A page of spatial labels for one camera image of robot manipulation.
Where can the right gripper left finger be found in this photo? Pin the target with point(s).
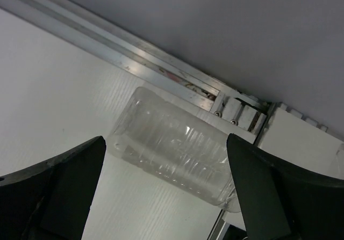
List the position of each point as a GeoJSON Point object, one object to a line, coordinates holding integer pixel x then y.
{"type": "Point", "coordinates": [52, 199]}

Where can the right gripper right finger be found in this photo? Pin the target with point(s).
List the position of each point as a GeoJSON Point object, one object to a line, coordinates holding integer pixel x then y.
{"type": "Point", "coordinates": [280, 200]}

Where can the clear bottle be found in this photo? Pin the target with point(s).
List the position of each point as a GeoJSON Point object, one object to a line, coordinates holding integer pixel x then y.
{"type": "Point", "coordinates": [170, 143]}

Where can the aluminium table edge rail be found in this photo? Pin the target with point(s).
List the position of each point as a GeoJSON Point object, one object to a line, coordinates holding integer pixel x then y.
{"type": "Point", "coordinates": [103, 39]}

